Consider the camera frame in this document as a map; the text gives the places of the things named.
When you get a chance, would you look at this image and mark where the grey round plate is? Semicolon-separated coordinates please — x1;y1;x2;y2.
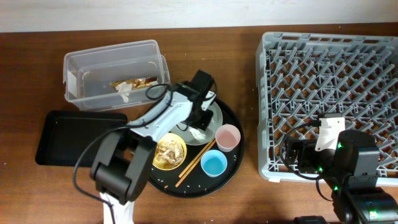
170;103;223;146

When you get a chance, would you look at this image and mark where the wooden chopstick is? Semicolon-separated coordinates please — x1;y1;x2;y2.
175;156;203;187
178;139;215;179

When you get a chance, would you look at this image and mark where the pink cup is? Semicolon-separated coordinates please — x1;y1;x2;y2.
215;124;241;152

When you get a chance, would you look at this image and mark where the yellow bowl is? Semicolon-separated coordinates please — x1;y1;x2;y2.
152;133;187;170

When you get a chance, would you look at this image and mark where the light blue cup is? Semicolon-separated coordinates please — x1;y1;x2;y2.
200;149;228;177

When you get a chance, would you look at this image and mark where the peanut shells and rice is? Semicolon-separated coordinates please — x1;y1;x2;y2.
154;140;185;170

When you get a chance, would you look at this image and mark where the round black serving tray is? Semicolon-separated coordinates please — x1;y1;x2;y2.
149;99;244;198

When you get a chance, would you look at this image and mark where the white tissue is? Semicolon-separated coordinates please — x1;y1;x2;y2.
115;82;132;103

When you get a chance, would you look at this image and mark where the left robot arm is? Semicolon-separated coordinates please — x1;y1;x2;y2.
90;70;217;223

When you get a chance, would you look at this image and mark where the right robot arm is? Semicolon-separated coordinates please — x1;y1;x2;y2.
279;113;397;223

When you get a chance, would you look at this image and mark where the grey dishwasher rack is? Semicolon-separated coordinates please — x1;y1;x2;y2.
256;32;397;187

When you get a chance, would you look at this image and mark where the clear plastic storage bin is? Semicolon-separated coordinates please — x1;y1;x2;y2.
63;40;170;111

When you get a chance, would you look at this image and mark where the black rectangular tray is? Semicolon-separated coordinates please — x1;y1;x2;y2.
35;110;127;167

